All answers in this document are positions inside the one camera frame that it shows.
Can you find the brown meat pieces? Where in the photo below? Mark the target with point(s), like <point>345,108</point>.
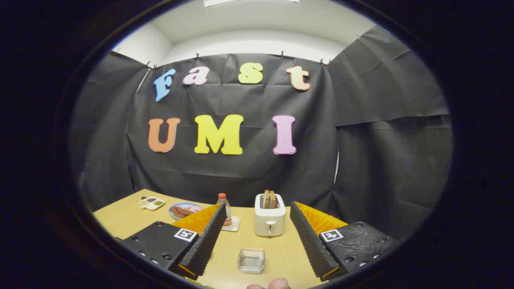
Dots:
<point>181,211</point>

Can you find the ceiling light panel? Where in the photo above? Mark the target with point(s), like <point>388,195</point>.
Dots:
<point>225,2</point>

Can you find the small white square tray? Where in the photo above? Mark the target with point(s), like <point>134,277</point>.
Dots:
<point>235,224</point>

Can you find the white toaster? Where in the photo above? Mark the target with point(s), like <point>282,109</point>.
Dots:
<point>270,220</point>

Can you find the white divided sauce dish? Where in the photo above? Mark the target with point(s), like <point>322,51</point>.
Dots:
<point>151,203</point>

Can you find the clear red-capped water bottle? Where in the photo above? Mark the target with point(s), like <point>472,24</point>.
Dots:
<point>226,206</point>

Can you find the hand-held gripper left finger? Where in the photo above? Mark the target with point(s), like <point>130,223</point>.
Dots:
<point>207,245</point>

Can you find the brown bread slice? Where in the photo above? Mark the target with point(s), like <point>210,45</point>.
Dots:
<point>272,200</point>
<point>266,199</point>

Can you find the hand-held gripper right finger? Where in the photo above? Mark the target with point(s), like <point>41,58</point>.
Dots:
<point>313,245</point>

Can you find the blue patterned plate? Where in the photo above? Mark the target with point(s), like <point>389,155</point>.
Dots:
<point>194,206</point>

